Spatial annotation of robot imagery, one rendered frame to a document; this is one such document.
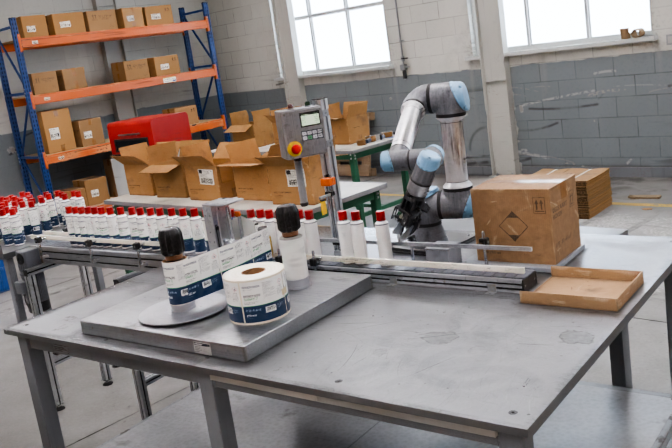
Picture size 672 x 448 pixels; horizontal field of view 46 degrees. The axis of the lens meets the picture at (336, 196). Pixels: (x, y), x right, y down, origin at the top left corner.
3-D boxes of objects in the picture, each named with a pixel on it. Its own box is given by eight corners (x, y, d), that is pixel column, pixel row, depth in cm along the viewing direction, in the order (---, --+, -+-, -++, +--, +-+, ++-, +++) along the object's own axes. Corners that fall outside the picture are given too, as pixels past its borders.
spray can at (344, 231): (340, 264, 299) (332, 212, 296) (348, 260, 303) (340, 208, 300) (351, 265, 296) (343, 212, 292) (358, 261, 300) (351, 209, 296)
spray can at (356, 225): (352, 265, 296) (345, 212, 292) (360, 261, 300) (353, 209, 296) (364, 266, 293) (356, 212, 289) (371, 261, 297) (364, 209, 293)
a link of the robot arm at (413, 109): (402, 80, 312) (376, 155, 276) (429, 78, 308) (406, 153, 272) (408, 105, 319) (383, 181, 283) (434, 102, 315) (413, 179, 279)
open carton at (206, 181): (176, 203, 545) (166, 150, 538) (225, 188, 578) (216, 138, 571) (212, 205, 520) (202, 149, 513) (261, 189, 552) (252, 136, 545)
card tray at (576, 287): (520, 303, 246) (519, 291, 245) (552, 276, 266) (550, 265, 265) (617, 311, 227) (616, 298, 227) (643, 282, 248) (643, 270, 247)
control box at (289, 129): (281, 158, 314) (273, 111, 310) (321, 150, 319) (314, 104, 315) (287, 160, 304) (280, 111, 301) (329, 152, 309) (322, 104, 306)
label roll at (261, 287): (301, 302, 261) (294, 261, 258) (273, 325, 243) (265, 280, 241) (248, 302, 269) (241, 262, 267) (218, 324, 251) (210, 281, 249)
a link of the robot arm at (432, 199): (416, 217, 327) (412, 185, 324) (448, 215, 322) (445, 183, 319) (409, 225, 316) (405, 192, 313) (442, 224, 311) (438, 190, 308)
